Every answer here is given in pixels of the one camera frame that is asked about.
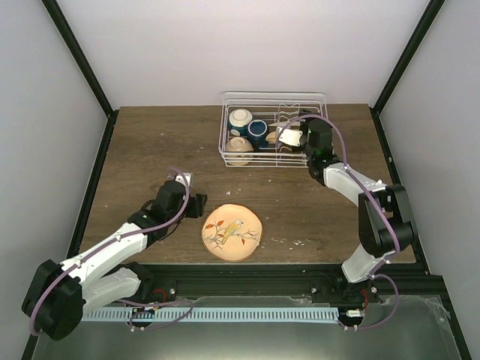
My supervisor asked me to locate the bird painted plate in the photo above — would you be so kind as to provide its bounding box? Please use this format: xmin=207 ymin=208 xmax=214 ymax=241
xmin=201 ymin=204 xmax=263 ymax=263

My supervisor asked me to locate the small white bowl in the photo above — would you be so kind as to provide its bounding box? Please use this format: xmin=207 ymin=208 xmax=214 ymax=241
xmin=225 ymin=136 xmax=254 ymax=153

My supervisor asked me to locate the white bowl teal outside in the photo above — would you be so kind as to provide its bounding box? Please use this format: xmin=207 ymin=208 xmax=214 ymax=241
xmin=227 ymin=109 xmax=253 ymax=137

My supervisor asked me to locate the dark blue mug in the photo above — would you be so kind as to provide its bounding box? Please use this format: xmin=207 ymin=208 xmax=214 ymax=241
xmin=247 ymin=119 xmax=269 ymax=148

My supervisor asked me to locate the white wire dish rack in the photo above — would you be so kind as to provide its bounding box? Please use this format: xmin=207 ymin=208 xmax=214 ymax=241
xmin=218 ymin=91 xmax=328 ymax=168

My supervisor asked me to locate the cream orange plate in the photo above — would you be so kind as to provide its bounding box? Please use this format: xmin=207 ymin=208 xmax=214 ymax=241
xmin=265 ymin=131 xmax=279 ymax=149

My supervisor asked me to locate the round bamboo steamer tray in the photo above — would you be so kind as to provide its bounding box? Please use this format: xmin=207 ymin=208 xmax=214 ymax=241
xmin=268 ymin=120 xmax=303 ymax=128

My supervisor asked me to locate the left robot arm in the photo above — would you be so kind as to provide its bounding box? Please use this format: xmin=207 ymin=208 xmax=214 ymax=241
xmin=21 ymin=175 xmax=208 ymax=341

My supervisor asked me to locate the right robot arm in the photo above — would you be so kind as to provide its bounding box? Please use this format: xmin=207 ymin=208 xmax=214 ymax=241
xmin=303 ymin=115 xmax=419 ymax=302

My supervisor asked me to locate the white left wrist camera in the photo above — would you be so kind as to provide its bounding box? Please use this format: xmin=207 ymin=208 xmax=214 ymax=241
xmin=174 ymin=172 xmax=194 ymax=188

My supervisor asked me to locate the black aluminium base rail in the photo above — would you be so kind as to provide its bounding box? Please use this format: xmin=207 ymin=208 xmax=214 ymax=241
xmin=132 ymin=263 xmax=448 ymax=305

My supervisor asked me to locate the light blue slotted cable duct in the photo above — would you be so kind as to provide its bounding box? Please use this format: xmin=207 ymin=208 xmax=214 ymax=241
xmin=83 ymin=307 xmax=339 ymax=323

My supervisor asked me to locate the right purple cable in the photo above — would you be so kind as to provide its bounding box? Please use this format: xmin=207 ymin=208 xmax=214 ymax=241
xmin=275 ymin=114 xmax=402 ymax=331

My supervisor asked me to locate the left black frame post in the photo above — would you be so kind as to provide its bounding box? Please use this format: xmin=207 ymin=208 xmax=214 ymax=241
xmin=41 ymin=0 xmax=115 ymax=119

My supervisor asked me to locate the black frame post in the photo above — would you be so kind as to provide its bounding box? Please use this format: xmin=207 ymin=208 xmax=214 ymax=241
xmin=373 ymin=0 xmax=445 ymax=114
xmin=41 ymin=0 xmax=115 ymax=119

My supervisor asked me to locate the right black frame post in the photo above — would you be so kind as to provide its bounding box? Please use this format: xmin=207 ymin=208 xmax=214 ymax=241
xmin=373 ymin=0 xmax=445 ymax=114

